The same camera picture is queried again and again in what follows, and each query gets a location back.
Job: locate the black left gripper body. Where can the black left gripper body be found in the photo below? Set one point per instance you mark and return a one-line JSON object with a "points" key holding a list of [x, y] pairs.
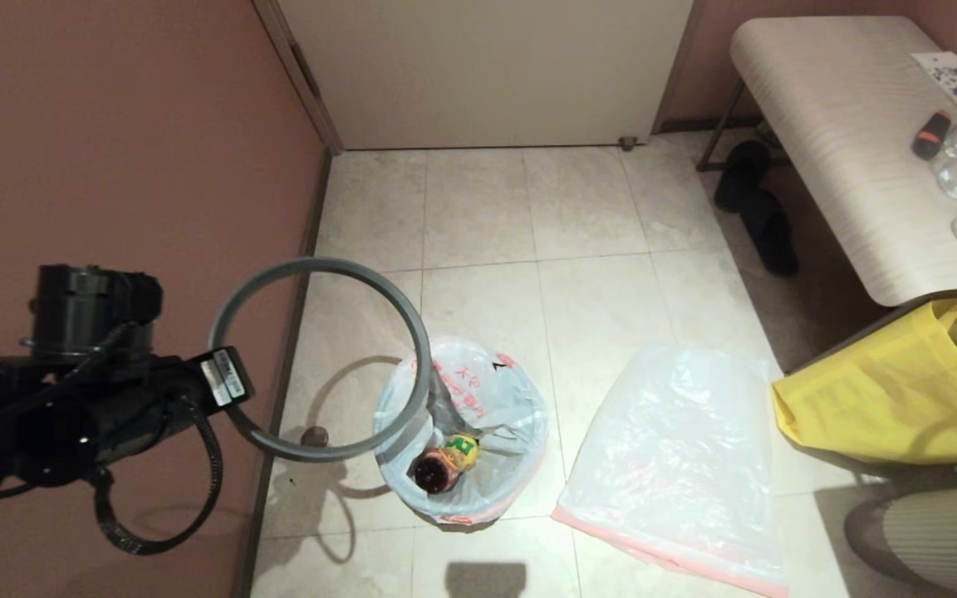
{"points": [[213, 378]]}

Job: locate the white red-printed used trash bag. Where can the white red-printed used trash bag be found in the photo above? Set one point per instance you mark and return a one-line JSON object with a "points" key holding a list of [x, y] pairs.
{"points": [[487, 390]]}

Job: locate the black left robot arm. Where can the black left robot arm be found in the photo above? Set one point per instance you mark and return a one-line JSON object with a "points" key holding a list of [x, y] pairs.
{"points": [[55, 432]]}

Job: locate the clear pink-edged new trash bag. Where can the clear pink-edged new trash bag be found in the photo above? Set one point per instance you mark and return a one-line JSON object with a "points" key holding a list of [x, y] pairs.
{"points": [[678, 465]]}

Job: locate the yellow fabric tote bag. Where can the yellow fabric tote bag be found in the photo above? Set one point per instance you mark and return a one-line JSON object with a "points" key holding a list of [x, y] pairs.
{"points": [[885, 399]]}

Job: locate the round brown floor stopper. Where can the round brown floor stopper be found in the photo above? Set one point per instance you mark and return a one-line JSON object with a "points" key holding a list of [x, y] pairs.
{"points": [[315, 436]]}

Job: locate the brown bottle yellow-green label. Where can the brown bottle yellow-green label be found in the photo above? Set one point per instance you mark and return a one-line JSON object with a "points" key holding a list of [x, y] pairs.
{"points": [[437, 473]]}

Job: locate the beige door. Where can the beige door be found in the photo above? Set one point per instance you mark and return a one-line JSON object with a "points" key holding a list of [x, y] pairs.
{"points": [[487, 75]]}

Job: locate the small metal door stop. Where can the small metal door stop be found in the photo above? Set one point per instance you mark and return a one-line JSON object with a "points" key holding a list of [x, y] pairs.
{"points": [[628, 144]]}

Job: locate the black slipper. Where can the black slipper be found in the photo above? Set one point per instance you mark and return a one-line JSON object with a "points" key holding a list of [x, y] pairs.
{"points": [[740, 174], [773, 237]]}

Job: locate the white wood-grain table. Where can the white wood-grain table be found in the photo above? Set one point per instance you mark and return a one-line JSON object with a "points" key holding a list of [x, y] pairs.
{"points": [[844, 149]]}

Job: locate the blue and white booklet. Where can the blue and white booklet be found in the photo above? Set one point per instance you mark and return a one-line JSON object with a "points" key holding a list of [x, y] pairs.
{"points": [[952, 79]]}

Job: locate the beige door frame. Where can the beige door frame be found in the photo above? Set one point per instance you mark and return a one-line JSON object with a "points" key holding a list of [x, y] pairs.
{"points": [[304, 83]]}

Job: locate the cream ribbed pedestal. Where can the cream ribbed pedestal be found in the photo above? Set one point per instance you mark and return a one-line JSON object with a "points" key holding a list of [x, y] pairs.
{"points": [[952, 540]]}

